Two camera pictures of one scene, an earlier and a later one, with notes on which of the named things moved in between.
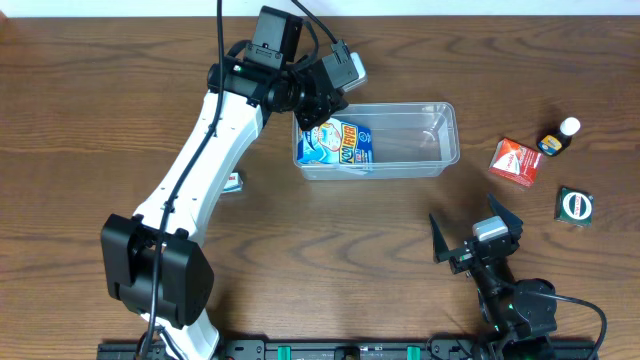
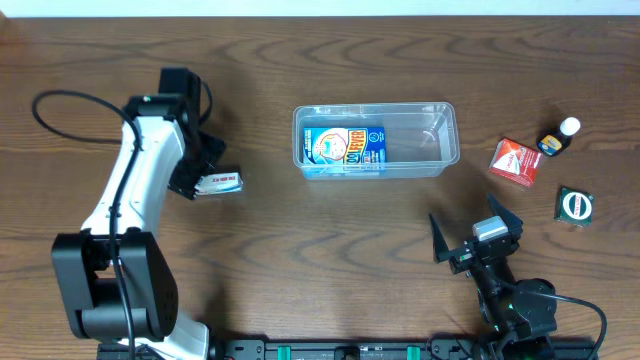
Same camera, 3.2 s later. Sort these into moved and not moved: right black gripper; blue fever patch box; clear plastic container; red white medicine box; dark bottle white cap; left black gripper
Moved: blue fever patch box; left black gripper
Not moved: clear plastic container; dark bottle white cap; red white medicine box; right black gripper
